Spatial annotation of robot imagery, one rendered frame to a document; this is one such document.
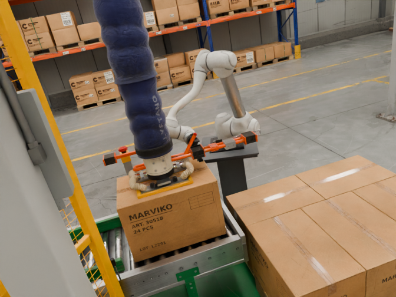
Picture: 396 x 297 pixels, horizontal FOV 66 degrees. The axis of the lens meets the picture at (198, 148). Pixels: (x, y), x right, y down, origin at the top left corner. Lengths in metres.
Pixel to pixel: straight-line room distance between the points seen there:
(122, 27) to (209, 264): 1.41
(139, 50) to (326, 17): 11.20
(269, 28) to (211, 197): 9.85
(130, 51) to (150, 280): 1.27
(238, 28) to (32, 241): 10.41
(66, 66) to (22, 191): 9.55
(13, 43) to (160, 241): 1.29
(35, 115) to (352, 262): 1.62
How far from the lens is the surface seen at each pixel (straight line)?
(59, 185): 0.91
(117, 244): 2.24
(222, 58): 2.20
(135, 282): 1.95
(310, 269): 1.82
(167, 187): 1.82
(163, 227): 1.90
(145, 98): 1.66
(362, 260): 1.90
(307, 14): 12.11
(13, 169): 0.74
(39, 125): 0.86
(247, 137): 1.95
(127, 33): 1.61
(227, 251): 1.96
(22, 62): 1.33
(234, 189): 2.84
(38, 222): 0.79
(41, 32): 8.98
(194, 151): 1.89
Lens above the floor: 1.87
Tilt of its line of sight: 24 degrees down
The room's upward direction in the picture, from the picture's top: 11 degrees counter-clockwise
